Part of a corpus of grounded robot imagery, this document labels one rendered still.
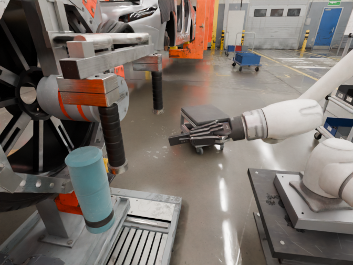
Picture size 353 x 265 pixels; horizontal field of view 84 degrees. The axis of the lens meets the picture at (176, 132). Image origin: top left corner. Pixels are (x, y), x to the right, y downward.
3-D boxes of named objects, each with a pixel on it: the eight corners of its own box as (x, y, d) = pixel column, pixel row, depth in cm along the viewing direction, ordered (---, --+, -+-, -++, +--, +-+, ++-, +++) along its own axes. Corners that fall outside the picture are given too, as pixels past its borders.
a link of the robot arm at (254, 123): (266, 115, 53) (243, 120, 55) (268, 143, 57) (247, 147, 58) (257, 104, 61) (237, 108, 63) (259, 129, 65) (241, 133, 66)
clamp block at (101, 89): (79, 96, 40) (72, 69, 37) (121, 99, 38) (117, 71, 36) (61, 104, 35) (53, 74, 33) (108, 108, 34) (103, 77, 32)
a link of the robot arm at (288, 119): (271, 138, 53) (262, 143, 66) (335, 126, 50) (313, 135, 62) (261, 100, 55) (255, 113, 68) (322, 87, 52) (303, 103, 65)
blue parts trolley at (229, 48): (223, 54, 929) (225, 31, 885) (244, 54, 926) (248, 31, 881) (225, 55, 875) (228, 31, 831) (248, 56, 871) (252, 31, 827)
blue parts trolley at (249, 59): (231, 65, 631) (235, 32, 587) (250, 65, 628) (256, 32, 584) (237, 71, 542) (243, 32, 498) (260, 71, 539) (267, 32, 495)
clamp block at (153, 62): (137, 68, 70) (136, 52, 67) (162, 69, 68) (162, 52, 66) (132, 70, 65) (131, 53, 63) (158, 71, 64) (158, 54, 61)
